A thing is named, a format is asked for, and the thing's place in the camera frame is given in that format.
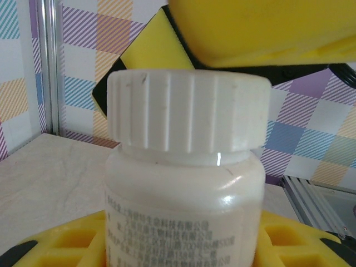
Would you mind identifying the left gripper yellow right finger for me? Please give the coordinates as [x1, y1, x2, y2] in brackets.
[260, 210, 356, 267]

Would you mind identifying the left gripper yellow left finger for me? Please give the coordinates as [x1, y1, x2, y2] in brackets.
[0, 210, 108, 267]

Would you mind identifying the white ribbed bottle cap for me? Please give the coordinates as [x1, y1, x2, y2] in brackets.
[107, 69, 272, 155]

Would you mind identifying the white pill bottle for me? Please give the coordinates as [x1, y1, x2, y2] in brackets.
[104, 144, 265, 267]

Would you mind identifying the aluminium frame rail with slots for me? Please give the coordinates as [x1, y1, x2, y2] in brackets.
[280, 174, 356, 243]

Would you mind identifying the aluminium corner post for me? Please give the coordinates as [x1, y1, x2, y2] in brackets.
[36, 0, 67, 135]

